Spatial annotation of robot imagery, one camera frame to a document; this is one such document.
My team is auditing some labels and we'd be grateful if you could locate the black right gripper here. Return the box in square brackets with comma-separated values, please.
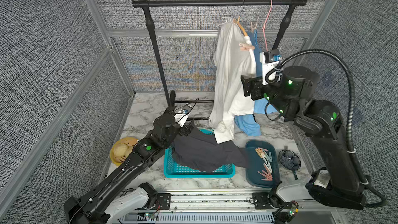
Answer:
[248, 69, 304, 124]

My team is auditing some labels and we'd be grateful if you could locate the dark grey garment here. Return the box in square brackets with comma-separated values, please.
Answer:
[171, 122, 249, 173]

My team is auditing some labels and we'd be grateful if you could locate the white t-shirt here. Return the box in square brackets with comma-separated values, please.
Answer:
[209, 22, 256, 144]

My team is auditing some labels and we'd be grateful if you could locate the light blue t-shirt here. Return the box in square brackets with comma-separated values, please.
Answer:
[235, 30, 277, 137]

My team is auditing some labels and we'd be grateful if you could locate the yellow wooden hanger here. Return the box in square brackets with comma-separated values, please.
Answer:
[233, 0, 248, 37]

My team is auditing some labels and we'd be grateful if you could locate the pink clothes hanger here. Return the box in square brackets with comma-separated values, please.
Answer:
[262, 0, 273, 52]

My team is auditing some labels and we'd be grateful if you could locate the grey white hooked clothespin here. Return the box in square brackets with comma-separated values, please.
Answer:
[218, 17, 234, 27]

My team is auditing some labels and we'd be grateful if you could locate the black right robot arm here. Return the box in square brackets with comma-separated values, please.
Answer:
[241, 66, 366, 210]

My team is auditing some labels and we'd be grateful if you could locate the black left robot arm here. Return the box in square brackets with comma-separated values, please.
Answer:
[64, 107, 191, 224]

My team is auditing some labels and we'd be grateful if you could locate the pile of pastel clothespins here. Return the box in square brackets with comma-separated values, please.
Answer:
[255, 147, 273, 181]

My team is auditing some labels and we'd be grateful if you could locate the teal plastic basket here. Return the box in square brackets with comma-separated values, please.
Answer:
[163, 128, 236, 179]

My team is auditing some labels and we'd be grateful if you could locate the yellow bamboo steamer basket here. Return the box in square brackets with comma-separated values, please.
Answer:
[110, 137, 138, 166]

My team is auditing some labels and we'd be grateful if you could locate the dark teal clothespin tray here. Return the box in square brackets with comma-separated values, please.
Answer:
[246, 140, 281, 188]

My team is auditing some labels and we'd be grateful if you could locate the dark flower-shaped bowl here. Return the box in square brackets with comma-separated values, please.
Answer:
[278, 149, 301, 171]

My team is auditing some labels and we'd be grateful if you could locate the black clothes rack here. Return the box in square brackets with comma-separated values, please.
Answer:
[132, 0, 308, 107]

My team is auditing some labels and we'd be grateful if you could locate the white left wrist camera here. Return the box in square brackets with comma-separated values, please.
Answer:
[172, 99, 199, 127]

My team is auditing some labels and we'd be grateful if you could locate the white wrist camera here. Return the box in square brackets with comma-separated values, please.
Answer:
[172, 99, 199, 127]
[260, 49, 282, 85]

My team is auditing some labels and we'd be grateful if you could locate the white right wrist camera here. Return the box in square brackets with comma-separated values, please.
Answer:
[260, 49, 282, 85]

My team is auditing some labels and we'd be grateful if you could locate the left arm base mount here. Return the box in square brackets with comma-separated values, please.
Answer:
[148, 193, 172, 210]

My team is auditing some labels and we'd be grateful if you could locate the black corrugated cable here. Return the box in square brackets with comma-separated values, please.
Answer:
[265, 48, 389, 208]

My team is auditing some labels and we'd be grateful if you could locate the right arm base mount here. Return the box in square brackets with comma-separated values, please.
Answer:
[248, 192, 274, 210]

